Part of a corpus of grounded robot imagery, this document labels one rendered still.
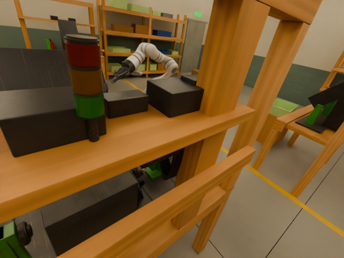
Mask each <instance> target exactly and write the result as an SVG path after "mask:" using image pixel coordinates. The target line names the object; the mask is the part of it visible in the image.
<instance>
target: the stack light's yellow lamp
mask: <svg viewBox="0 0 344 258"><path fill-rule="evenodd" d="M69 72H70V78H71V84H72V90H73V94H74V95H76V96H79V97H97V96H100V95H102V94H103V82H102V68H101V69H99V70H90V71H87V70H77V69H72V68H70V67H69Z"/></svg>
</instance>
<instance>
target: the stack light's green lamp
mask: <svg viewBox="0 0 344 258"><path fill-rule="evenodd" d="M73 96H74V102H75V109H76V114H77V117H78V118H79V119H82V120H97V119H100V118H102V117H103V116H104V115H105V110H104V95H103V94H102V95H100V96H97V97H79V96H76V95H74V94H73Z"/></svg>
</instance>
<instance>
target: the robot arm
mask: <svg viewBox="0 0 344 258"><path fill-rule="evenodd" d="M145 55H147V56H150V58H151V59H152V60H154V61H156V62H161V63H162V64H163V65H164V67H165V68H166V70H167V72H166V73H165V74H164V75H162V76H159V77H156V78H153V79H152V80H154V79H168V78H170V77H171V75H172V74H174V73H175V72H176V70H177V69H178V65H177V63H176V62H175V61H174V60H173V59H172V58H171V57H168V56H166V55H164V54H162V53H161V52H160V51H159V50H157V48H156V47H155V46H154V45H153V44H148V43H145V42H143V43H141V44H140V45H139V46H138V48H137V50H136V52H135V53H133V54H132V55H131V56H129V57H128V58H127V59H126V60H125V61H124V62H123V63H122V64H121V65H122V67H121V68H119V70H118V71H116V70H115V71H114V73H113V76H114V77H113V78H112V79H111V80H110V82H111V83H112V84H114V83H115V82H116V81H117V80H119V79H124V78H126V77H128V76H130V75H133V76H141V75H142V72H141V71H139V70H138V69H137V68H138V67H139V65H140V64H142V63H143V62H144V60H145ZM143 92H144V93H145V94H146V88H145V90H144V91H143Z"/></svg>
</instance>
